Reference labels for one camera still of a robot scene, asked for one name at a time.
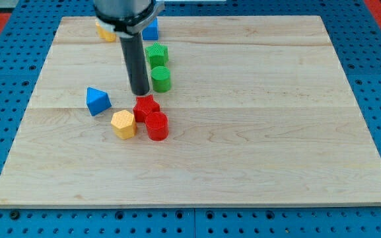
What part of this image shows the wooden board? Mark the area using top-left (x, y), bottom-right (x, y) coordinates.
top-left (0, 15), bottom-right (381, 209)

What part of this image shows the red star block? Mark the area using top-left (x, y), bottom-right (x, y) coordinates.
top-left (133, 95), bottom-right (160, 122)

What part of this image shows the blue triangle block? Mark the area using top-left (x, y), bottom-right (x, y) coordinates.
top-left (86, 87), bottom-right (112, 116)

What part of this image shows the green star block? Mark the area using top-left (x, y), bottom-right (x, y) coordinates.
top-left (145, 42), bottom-right (169, 69)

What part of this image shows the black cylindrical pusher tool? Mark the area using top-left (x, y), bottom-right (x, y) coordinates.
top-left (120, 32), bottom-right (150, 96)

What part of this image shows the blue cube block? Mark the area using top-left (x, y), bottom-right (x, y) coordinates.
top-left (142, 18), bottom-right (158, 41)

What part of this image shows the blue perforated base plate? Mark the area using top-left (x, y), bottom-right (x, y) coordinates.
top-left (0, 1), bottom-right (381, 237)

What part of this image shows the yellow hexagon block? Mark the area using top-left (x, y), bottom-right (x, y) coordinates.
top-left (111, 110), bottom-right (137, 139)

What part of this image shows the red circle block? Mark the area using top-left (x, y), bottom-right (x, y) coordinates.
top-left (145, 112), bottom-right (169, 141)

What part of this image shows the green circle block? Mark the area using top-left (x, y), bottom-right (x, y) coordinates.
top-left (151, 66), bottom-right (171, 93)

